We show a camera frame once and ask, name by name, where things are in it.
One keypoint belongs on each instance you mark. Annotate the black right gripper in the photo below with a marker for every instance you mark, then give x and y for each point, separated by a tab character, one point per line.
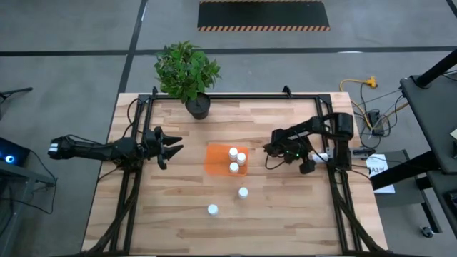
300	157

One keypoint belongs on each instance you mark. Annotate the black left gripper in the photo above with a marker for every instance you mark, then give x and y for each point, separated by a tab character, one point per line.
155	144

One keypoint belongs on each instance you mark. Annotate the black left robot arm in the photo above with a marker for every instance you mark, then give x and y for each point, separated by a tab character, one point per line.
93	151

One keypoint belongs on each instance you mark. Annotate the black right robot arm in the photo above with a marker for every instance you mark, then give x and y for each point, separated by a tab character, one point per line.
321	126

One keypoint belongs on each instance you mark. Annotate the orange translucent plastic basket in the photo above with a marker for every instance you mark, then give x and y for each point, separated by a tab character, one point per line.
218	160

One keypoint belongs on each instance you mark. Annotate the black plant pot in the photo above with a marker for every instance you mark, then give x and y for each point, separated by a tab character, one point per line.
197	107

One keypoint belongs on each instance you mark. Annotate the small green leafy tree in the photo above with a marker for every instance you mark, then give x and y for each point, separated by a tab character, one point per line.
185	69

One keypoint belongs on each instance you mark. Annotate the black power strip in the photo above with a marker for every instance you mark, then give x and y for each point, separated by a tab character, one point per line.
375	119

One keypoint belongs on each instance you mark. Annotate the white paper label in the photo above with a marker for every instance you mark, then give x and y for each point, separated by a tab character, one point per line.
387	188

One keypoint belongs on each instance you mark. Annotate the black cart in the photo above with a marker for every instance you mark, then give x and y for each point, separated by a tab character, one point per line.
435	114

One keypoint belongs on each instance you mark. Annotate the black mat with hazard stripes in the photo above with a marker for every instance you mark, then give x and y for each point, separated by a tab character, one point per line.
262	14

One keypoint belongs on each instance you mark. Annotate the caster wheel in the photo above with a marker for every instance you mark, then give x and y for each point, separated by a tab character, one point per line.
427	232

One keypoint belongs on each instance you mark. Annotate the paper note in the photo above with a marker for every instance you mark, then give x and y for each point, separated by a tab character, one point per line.
453	133

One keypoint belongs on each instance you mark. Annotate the black computer with blue light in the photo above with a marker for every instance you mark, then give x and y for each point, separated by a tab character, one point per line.
16	151

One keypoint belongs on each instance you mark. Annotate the black tripod leg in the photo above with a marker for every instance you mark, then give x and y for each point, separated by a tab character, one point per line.
21	90

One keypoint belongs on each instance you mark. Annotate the black aluminium rig frame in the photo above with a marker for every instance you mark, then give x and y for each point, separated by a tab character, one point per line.
250	96

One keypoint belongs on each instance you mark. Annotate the thick black post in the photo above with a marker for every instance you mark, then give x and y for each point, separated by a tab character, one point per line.
437	68

